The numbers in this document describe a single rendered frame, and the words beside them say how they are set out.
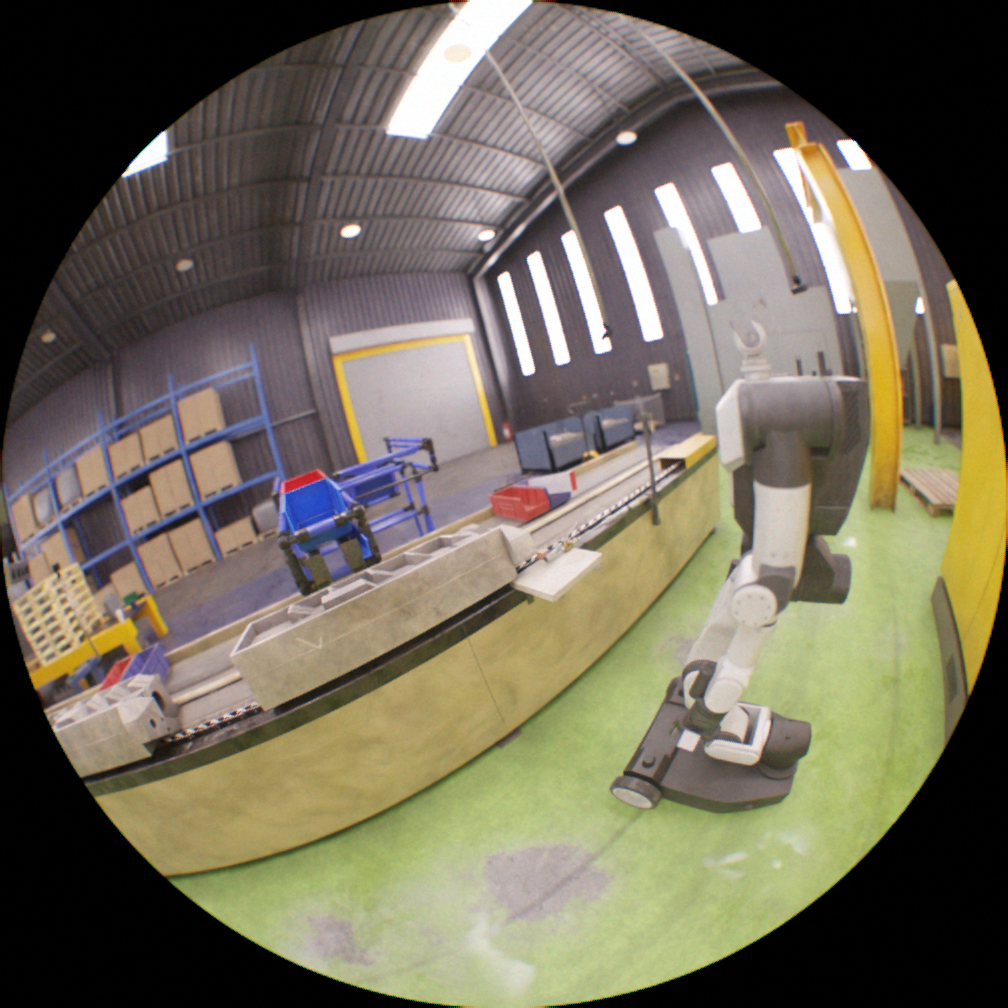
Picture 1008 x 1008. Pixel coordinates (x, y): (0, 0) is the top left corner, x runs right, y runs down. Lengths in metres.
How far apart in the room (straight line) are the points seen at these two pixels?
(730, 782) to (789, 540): 1.00
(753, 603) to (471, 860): 1.31
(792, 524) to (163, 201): 10.43
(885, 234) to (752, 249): 2.99
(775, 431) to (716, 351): 5.90
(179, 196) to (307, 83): 3.72
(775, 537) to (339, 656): 1.05
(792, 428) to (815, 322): 5.71
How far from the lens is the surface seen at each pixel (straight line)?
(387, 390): 11.96
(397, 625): 1.04
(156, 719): 1.40
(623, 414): 8.28
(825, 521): 0.70
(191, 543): 10.51
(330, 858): 1.78
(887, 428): 3.92
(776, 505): 0.49
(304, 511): 1.16
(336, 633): 1.02
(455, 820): 1.57
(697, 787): 1.33
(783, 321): 6.17
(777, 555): 0.52
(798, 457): 0.48
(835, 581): 0.82
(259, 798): 1.48
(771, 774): 1.38
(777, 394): 0.47
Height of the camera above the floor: 1.39
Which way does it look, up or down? 16 degrees down
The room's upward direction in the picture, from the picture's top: 14 degrees counter-clockwise
